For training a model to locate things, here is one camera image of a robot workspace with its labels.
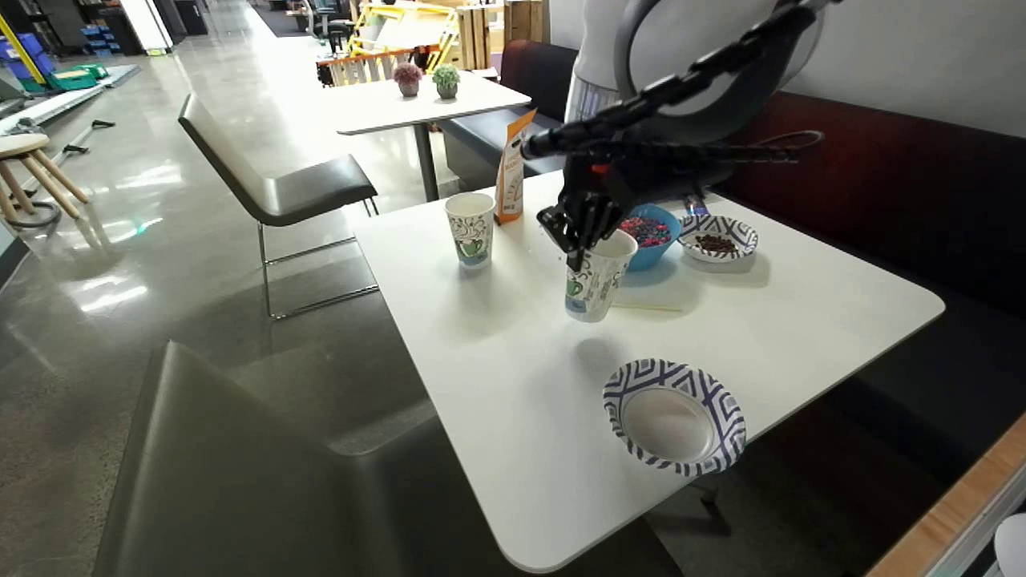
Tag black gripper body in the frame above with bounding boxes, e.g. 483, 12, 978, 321
554, 155, 636, 234

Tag patterned white paper cup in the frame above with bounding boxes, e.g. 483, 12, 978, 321
560, 227, 642, 327
442, 189, 501, 272

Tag blue plastic bowl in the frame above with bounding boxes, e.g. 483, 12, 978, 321
616, 203, 686, 274

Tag patterned paper bowl with raisins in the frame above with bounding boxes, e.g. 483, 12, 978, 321
677, 210, 764, 268

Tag empty patterned paper bowl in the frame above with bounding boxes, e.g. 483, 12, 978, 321
600, 354, 749, 479

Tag dark bench seat cushion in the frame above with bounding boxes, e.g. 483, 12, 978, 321
746, 285, 1026, 577
442, 102, 581, 180

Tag small white table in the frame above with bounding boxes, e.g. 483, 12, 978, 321
320, 70, 536, 205

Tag green pot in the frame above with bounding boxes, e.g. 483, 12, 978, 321
428, 60, 465, 104

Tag wooden crate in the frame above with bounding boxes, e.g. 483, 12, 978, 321
454, 0, 554, 73

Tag maroon pot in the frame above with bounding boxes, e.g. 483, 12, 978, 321
390, 58, 426, 102

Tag black seat metal chair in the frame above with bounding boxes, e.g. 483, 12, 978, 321
176, 89, 382, 323

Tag wooden slatted chair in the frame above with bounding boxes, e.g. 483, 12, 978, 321
314, 43, 412, 89

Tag dark bench backrest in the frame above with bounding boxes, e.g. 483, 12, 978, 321
498, 38, 1026, 323

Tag grey upholstered chair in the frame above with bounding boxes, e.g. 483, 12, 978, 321
94, 338, 506, 577

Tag wooden ledge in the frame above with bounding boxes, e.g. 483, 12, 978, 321
861, 412, 1026, 577

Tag white upright panel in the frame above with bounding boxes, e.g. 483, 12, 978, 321
114, 0, 176, 58

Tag green floor object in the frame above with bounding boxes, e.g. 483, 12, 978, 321
46, 60, 110, 93

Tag long white planks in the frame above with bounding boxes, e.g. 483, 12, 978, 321
0, 64, 142, 137

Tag white rounded object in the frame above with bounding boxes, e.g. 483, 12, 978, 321
991, 508, 1026, 577

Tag wooden stool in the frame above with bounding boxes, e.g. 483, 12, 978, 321
0, 131, 110, 242

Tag yellow frame structure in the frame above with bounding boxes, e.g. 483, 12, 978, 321
347, 0, 461, 58

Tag grey metal rail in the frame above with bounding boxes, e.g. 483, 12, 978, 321
927, 469, 1026, 577

